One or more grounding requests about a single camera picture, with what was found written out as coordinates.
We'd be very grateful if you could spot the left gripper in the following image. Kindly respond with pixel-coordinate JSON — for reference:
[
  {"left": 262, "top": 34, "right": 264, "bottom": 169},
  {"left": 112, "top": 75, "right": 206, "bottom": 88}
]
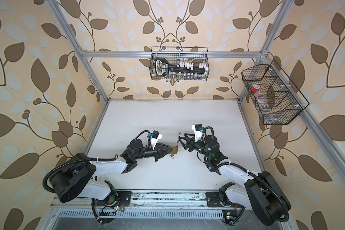
[{"left": 133, "top": 142, "right": 173, "bottom": 163}]

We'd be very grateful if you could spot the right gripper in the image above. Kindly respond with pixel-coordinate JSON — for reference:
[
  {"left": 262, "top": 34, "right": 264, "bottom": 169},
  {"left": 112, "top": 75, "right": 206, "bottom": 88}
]
[{"left": 179, "top": 133, "right": 211, "bottom": 159}]

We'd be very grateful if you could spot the large brass padlock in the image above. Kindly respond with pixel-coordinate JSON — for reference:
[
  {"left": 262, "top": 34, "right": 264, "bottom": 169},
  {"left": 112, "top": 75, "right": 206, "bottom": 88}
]
[{"left": 170, "top": 132, "right": 181, "bottom": 159}]

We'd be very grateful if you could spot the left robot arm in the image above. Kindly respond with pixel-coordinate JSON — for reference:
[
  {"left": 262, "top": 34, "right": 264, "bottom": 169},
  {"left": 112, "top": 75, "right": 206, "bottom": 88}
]
[{"left": 42, "top": 139, "right": 174, "bottom": 205}]

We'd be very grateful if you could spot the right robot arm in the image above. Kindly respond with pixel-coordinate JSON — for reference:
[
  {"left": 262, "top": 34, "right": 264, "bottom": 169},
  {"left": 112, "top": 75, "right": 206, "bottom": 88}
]
[{"left": 178, "top": 134, "right": 291, "bottom": 226}]

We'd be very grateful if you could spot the black socket set holder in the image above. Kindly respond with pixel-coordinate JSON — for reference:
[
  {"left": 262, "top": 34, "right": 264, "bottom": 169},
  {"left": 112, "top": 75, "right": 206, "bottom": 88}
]
[{"left": 151, "top": 57, "right": 209, "bottom": 77}]

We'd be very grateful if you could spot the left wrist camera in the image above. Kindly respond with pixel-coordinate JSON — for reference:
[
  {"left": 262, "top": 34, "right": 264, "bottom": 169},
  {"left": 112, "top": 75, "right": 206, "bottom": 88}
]
[{"left": 149, "top": 130, "right": 163, "bottom": 150}]

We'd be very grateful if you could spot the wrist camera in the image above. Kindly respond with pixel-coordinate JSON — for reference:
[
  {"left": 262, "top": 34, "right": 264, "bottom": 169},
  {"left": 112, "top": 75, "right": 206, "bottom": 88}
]
[
  {"left": 192, "top": 124, "right": 204, "bottom": 142},
  {"left": 149, "top": 130, "right": 163, "bottom": 150}
]

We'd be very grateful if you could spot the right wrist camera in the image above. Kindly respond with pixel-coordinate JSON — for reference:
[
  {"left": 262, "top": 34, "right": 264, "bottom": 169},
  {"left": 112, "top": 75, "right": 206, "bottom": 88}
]
[{"left": 192, "top": 124, "right": 204, "bottom": 142}]

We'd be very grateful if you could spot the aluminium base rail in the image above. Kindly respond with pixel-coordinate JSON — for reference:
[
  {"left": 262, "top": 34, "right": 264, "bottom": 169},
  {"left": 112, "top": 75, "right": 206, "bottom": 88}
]
[{"left": 50, "top": 189, "right": 288, "bottom": 209}]

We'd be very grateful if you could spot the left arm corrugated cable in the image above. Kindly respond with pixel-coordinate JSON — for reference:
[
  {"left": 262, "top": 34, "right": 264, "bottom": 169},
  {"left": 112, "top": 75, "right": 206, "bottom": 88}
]
[{"left": 42, "top": 130, "right": 151, "bottom": 194}]

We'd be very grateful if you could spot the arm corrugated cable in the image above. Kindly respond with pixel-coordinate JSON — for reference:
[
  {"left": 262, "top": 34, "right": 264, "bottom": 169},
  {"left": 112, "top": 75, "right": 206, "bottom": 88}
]
[
  {"left": 42, "top": 130, "right": 151, "bottom": 194},
  {"left": 202, "top": 126, "right": 292, "bottom": 222}
]

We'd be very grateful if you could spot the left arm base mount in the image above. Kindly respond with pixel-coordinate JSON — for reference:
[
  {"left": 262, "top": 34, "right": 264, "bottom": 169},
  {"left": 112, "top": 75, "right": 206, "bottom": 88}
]
[{"left": 94, "top": 191, "right": 132, "bottom": 208}]

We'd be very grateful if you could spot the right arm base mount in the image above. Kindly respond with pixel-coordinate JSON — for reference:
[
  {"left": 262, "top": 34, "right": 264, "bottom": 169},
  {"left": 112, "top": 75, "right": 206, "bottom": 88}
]
[{"left": 205, "top": 192, "right": 237, "bottom": 208}]

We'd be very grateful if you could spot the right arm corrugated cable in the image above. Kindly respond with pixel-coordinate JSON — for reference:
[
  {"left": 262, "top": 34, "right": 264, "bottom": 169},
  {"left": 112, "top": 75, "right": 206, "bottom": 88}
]
[{"left": 202, "top": 126, "right": 292, "bottom": 222}]

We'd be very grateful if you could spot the back wire basket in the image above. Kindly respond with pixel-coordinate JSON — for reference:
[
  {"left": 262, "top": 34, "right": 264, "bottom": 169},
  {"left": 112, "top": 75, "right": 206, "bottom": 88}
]
[{"left": 149, "top": 46, "right": 210, "bottom": 81}]

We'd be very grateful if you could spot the wire basket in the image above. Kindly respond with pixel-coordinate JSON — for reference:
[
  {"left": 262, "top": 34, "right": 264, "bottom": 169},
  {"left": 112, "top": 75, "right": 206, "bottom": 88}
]
[
  {"left": 241, "top": 60, "right": 310, "bottom": 125},
  {"left": 149, "top": 46, "right": 210, "bottom": 81}
]

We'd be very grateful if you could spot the right wire basket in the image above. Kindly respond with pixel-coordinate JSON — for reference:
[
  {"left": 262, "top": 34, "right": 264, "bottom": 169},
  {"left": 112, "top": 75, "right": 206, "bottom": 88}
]
[{"left": 241, "top": 60, "right": 310, "bottom": 125}]

